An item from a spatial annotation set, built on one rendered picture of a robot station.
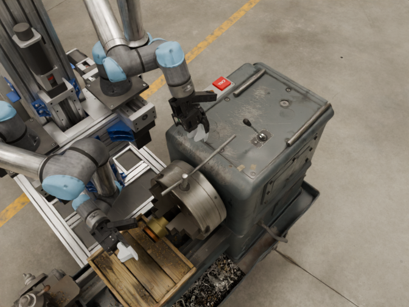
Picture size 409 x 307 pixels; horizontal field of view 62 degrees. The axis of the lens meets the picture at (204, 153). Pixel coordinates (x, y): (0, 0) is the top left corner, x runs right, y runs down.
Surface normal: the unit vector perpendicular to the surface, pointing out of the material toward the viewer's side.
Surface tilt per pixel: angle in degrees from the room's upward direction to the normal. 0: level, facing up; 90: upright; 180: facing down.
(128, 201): 0
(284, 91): 0
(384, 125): 0
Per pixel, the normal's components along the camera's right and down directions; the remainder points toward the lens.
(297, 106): -0.03, -0.56
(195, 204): 0.37, -0.15
